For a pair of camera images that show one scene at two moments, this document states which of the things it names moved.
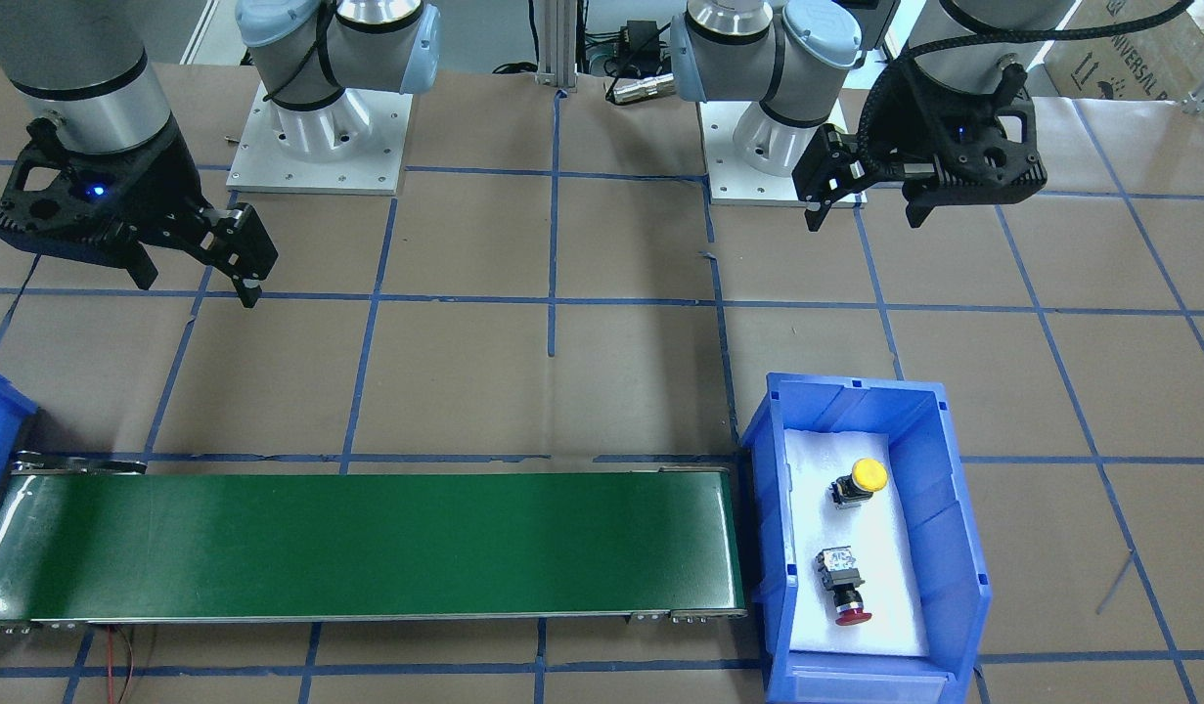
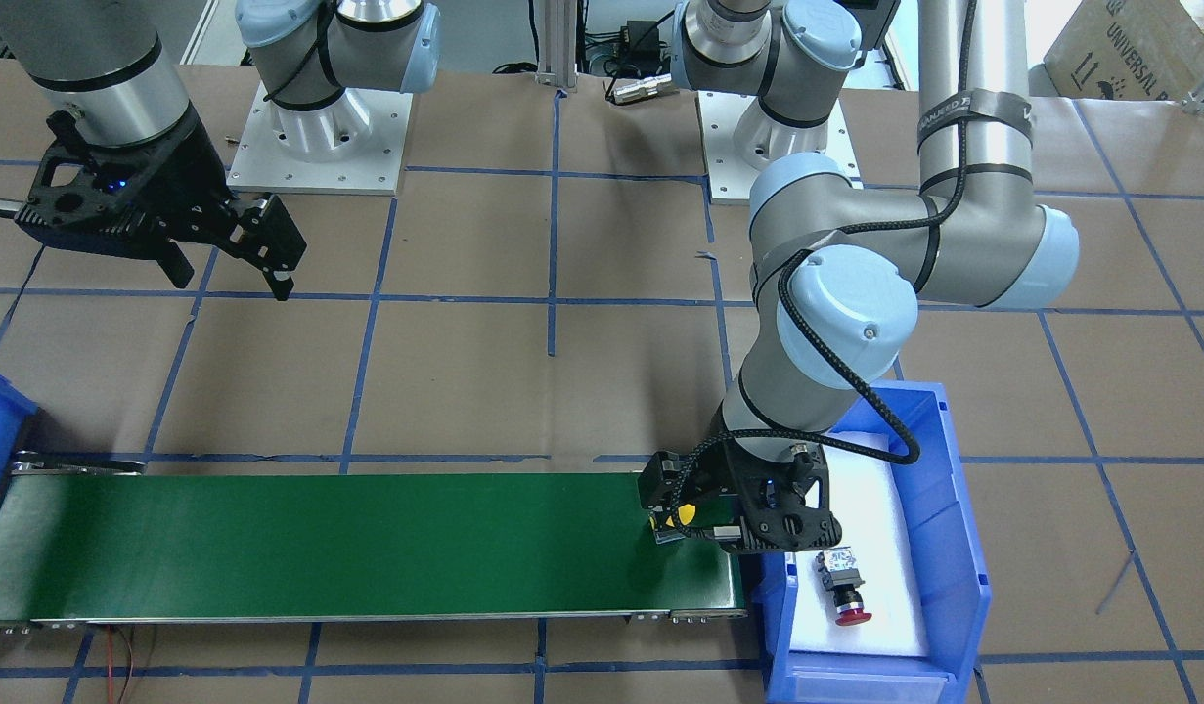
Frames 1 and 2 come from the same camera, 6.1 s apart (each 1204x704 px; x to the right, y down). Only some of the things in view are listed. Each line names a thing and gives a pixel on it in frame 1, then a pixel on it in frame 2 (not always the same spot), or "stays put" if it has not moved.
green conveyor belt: x=105 y=541 stays put
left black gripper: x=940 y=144 -> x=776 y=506
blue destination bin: x=1 y=407 stays put
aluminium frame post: x=557 y=57 stays put
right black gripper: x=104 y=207 -> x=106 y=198
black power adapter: x=644 y=42 stays put
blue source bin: x=954 y=588 stays put
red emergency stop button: x=840 y=573 stays put
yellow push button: x=868 y=476 -> x=687 y=513
